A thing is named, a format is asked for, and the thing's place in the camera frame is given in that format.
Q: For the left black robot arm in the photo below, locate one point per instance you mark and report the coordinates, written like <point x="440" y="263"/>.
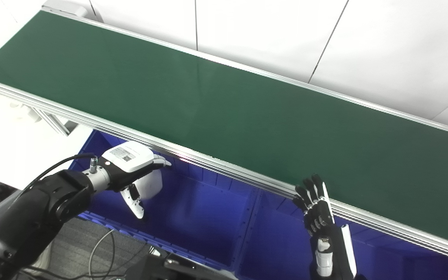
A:
<point x="33" y="214"/>

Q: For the grey conveyor end housing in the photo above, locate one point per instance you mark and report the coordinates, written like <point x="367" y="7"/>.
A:
<point x="66" y="7"/>

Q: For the aluminium conveyor leg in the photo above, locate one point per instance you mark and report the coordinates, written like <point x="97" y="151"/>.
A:
<point x="55" y="122"/>

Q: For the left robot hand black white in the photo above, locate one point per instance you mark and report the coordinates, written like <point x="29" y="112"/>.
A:
<point x="128" y="155"/>

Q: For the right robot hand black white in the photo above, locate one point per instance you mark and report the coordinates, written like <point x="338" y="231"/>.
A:
<point x="319" y="217"/>

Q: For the blue plastic bin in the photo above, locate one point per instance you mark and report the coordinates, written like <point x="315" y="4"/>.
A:
<point x="274" y="241"/>
<point x="200" y="217"/>

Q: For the green conveyor belt aluminium frame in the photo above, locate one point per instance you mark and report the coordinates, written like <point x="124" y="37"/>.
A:
<point x="224" y="116"/>

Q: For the black robot body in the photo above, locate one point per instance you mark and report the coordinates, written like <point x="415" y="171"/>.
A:
<point x="177" y="270"/>

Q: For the white round plastic part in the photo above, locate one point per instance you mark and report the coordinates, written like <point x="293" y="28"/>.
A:
<point x="152" y="186"/>

